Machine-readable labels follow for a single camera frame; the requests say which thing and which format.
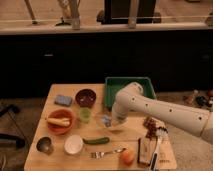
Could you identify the pale translucent gripper body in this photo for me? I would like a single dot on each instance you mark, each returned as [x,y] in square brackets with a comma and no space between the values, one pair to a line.
[118,121]

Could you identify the grey-blue towel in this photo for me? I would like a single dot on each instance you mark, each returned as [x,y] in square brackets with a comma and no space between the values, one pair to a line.
[106,120]

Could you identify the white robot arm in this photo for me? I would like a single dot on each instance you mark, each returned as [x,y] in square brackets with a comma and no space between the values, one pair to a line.
[198,122]

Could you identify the small green cup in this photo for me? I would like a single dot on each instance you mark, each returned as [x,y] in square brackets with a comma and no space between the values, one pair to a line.
[84,114]

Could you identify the small metal cup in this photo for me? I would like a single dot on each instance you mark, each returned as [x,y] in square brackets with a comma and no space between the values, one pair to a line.
[44,145]

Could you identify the green cucumber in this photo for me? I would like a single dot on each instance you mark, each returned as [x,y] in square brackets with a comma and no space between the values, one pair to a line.
[98,141]

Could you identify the brown crumbly food pile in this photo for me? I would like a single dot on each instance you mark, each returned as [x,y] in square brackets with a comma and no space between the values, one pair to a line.
[150,124]

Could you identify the green plastic tray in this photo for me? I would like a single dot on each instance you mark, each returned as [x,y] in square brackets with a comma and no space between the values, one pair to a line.
[114,84]

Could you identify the orange fruit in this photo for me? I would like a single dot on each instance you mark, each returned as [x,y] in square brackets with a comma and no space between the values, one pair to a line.
[127,157]

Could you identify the dark maroon bowl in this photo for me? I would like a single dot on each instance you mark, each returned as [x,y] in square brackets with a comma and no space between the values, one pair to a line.
[85,98]

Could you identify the black framed card holder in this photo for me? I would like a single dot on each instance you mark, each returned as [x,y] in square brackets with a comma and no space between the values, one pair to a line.
[146,148]

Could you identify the silver fork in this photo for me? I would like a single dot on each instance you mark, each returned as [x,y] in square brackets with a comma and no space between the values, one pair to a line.
[100,154]

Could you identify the wooden table board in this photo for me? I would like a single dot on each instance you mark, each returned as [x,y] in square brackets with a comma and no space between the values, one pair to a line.
[59,160]

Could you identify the yellow corn cob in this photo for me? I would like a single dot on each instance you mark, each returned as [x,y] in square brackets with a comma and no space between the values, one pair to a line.
[63,122]

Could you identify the orange bowl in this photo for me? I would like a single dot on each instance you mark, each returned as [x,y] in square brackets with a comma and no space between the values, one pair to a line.
[61,113]

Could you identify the blue sponge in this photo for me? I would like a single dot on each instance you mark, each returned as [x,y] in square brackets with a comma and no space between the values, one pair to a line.
[63,100]

